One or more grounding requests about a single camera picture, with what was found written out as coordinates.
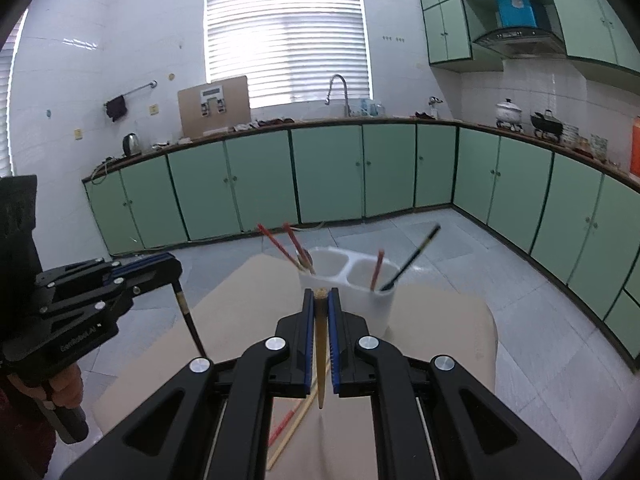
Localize red-end bamboo chopstick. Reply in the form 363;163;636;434
268;385;317;448
283;223;306;251
257;223;305;272

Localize plain bamboo chopstick short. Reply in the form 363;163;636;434
266;379;319;471

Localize black chopstick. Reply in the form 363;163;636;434
380;223;442;292
171;280;207;359

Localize red-brown handle bamboo chopstick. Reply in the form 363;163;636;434
369;249;385;292

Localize plain bamboo chopstick long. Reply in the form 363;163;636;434
314;288;329;410

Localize silver metal spoon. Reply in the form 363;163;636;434
296;248;314;274

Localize steel kitchen faucet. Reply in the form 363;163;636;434
324;72;353;120

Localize person's left hand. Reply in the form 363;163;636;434
8;363;84;408

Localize steel electric kettle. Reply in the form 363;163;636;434
122;132;142;158

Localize white double utensil holder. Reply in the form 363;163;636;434
298;247;399;337

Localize dark hanging towel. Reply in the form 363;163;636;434
104;94;128;122

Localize metal towel bar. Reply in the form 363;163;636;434
122;79;158;98

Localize green lower cabinets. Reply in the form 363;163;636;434
84;119;639;359

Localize green cabinets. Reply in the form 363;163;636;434
84;119;639;359
420;0;639;92

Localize brown water purifier box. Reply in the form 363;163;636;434
177;76;252;139

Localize black cooking pot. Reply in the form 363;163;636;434
530;108;564;143

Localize orange thermos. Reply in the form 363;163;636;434
630;116;640;177

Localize white ceramic pot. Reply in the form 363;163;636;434
495;98;523;132

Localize white window blind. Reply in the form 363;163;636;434
203;0;372;108

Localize black range hood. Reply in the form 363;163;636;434
474;26;566;58

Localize green upper cabinets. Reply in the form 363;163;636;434
420;0;639;92

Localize blue box on hood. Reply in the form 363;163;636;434
496;0;538;27

